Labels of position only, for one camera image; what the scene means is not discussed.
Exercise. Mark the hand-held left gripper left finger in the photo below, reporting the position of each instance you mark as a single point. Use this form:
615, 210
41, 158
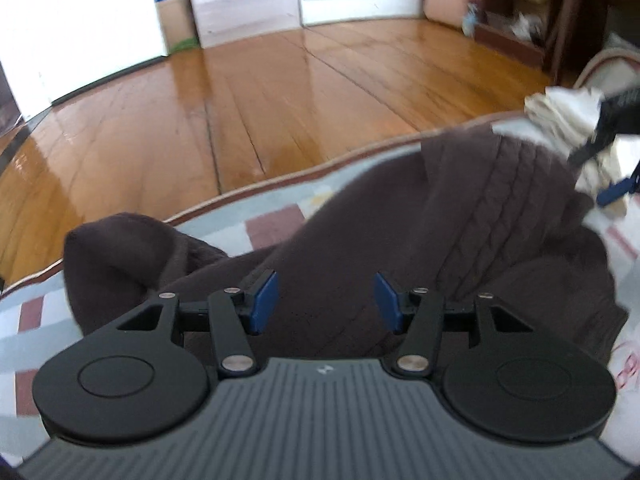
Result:
264, 305

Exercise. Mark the dark wooden shelf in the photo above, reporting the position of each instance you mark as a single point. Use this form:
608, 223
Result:
505, 40

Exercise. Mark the cream white garment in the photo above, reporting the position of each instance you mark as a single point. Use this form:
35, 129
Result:
560, 110

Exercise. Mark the checkered mat with brown border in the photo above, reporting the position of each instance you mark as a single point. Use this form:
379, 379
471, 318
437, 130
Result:
280, 220

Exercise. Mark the pink storage box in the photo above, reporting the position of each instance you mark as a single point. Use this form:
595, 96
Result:
445, 2

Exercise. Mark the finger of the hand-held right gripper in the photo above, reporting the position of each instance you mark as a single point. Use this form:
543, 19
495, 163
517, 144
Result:
620, 189
620, 112

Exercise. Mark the cardboard box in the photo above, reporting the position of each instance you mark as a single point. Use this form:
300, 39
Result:
177, 22

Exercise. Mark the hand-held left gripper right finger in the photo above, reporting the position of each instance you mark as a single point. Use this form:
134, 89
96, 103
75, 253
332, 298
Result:
389, 305

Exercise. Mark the white item on shelf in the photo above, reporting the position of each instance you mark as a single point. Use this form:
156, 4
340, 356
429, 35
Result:
525, 25

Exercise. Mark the small light blue bottle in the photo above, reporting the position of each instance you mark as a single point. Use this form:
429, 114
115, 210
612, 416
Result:
470, 20

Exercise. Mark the dark brown knit sweater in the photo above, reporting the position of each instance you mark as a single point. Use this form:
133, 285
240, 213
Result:
350, 220

